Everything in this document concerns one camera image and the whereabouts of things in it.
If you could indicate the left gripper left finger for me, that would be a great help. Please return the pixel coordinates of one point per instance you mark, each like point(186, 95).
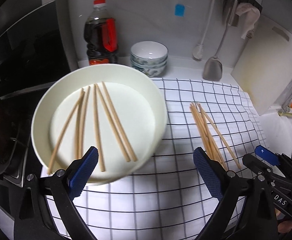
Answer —
point(80, 171)

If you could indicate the metal spatula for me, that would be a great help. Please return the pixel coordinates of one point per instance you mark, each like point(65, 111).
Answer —
point(213, 67)

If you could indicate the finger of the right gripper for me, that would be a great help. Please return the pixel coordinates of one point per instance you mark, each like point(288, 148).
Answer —
point(267, 155)

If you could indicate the top floral ceramic bowl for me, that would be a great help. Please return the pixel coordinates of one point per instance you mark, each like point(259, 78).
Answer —
point(149, 50)

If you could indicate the person's right hand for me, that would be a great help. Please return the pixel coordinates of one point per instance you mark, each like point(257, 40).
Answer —
point(284, 223)

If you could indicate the white black checkered cloth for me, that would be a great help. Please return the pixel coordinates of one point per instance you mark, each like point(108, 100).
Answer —
point(167, 198)

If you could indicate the dark soy sauce bottle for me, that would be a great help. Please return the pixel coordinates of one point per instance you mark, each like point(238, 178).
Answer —
point(100, 35)

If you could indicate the cream cutting board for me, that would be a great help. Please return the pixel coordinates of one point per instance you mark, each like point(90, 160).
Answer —
point(264, 68)

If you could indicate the blue wall sticker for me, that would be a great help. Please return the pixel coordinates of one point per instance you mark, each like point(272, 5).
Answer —
point(179, 10)

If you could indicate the lone wooden chopstick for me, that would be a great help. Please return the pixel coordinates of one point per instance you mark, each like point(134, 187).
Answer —
point(63, 131)

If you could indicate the floral ceramic bowl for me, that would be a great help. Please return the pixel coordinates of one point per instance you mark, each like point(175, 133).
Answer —
point(149, 50)
point(150, 71)
point(145, 63)

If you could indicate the middle floral ceramic bowl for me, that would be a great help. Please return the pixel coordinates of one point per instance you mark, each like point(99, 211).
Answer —
point(145, 63)

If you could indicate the white hanging rag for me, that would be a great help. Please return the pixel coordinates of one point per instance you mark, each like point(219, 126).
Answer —
point(252, 15)

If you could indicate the cream round plastic basin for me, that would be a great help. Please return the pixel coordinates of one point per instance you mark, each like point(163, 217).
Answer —
point(138, 102)

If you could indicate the black stove and pan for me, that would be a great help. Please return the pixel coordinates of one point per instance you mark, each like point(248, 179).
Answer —
point(32, 58)

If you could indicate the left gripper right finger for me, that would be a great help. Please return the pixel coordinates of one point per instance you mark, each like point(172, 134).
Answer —
point(212, 182)

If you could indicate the bottom floral ceramic bowl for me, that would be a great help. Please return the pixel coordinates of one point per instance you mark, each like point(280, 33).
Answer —
point(150, 71)

